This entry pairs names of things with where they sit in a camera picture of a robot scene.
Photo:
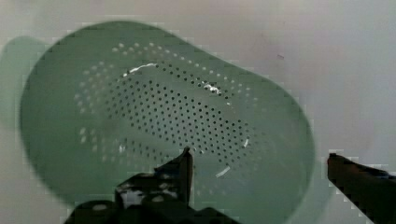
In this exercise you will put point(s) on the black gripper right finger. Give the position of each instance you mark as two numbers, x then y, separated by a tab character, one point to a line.
372	191

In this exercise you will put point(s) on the green plastic strainer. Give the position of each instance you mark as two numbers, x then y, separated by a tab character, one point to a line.
119	98

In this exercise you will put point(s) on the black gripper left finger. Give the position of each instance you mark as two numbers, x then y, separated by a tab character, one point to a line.
171	180

